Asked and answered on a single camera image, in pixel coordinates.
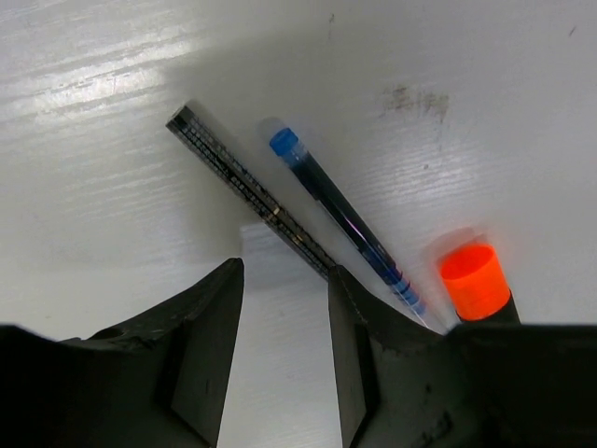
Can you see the dark patterned pencil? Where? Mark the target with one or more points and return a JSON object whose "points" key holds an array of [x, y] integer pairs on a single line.
{"points": [[201, 141]]}

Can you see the blue clear pen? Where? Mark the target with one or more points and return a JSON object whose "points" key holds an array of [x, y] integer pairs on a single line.
{"points": [[306, 169]]}

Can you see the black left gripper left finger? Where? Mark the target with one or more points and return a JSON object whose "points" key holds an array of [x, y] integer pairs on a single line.
{"points": [[159, 379]]}

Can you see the orange capped black highlighter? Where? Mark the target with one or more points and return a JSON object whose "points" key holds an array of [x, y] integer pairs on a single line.
{"points": [[470, 271]]}

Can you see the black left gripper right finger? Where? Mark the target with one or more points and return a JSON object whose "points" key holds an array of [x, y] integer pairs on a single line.
{"points": [[398, 384]]}

